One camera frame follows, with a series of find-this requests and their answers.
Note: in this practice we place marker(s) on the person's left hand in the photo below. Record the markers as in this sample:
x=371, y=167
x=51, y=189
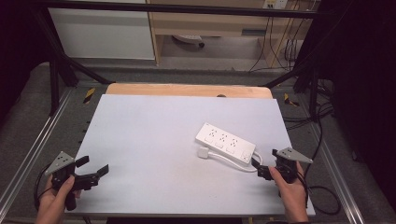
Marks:
x=51, y=205

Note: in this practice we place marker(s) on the white table board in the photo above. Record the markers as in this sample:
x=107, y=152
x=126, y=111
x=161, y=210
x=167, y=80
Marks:
x=149, y=155

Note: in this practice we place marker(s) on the aluminium rail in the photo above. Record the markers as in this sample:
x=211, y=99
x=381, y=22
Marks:
x=34, y=143
x=337, y=174

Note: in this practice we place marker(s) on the white cabinet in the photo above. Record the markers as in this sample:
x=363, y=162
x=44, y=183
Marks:
x=99, y=34

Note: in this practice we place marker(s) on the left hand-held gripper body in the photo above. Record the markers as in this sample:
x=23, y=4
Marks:
x=60, y=163

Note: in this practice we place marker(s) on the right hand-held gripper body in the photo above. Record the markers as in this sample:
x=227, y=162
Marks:
x=288, y=166

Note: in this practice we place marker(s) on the light wooden desk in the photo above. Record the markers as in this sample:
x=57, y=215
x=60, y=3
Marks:
x=202, y=25

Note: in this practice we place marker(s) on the white wall socket strip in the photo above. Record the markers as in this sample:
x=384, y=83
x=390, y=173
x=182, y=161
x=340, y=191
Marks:
x=275, y=3

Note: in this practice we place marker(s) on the white plug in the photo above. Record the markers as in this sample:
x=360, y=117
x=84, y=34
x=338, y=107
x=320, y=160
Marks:
x=203, y=152

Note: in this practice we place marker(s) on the black curtain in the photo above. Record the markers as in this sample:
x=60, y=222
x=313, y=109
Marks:
x=15, y=46
x=364, y=93

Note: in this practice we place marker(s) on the person's right hand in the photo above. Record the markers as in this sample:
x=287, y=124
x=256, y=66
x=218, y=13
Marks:
x=294, y=199

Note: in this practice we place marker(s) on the grey chair base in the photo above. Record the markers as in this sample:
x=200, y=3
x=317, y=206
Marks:
x=188, y=39

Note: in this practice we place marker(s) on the light wooden table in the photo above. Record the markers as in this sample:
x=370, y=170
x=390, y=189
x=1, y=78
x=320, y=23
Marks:
x=174, y=89

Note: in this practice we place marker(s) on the black metal frame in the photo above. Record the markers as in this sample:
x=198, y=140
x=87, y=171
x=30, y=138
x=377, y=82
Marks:
x=174, y=7

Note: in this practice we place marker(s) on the white power strip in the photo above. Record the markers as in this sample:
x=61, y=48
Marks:
x=225, y=143

